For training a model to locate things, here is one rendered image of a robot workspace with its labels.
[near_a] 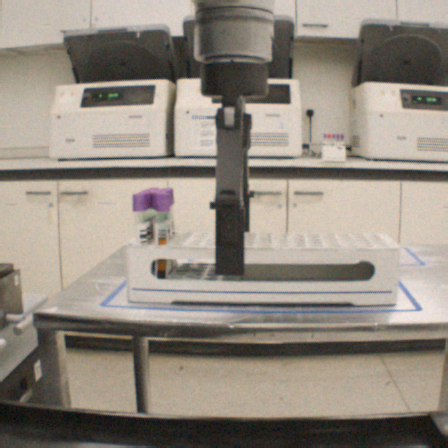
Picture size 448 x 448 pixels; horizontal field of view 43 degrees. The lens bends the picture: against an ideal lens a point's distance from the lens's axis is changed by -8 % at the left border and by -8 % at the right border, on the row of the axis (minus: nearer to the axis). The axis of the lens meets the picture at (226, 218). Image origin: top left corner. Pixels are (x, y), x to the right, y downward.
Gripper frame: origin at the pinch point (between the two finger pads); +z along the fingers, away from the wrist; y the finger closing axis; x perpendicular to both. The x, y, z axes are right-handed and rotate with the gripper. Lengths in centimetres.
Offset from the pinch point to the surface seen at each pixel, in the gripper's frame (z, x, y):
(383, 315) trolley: 5.7, -16.0, -8.6
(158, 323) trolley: 6.1, 6.5, -11.0
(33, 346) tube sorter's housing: 20.6, 33.5, 17.0
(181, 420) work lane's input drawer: 6.3, 1.0, -31.9
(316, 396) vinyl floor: 87, -22, 150
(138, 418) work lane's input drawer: 6.3, 3.9, -32.0
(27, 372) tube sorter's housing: 23.7, 33.4, 13.2
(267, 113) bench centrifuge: -23, 0, 193
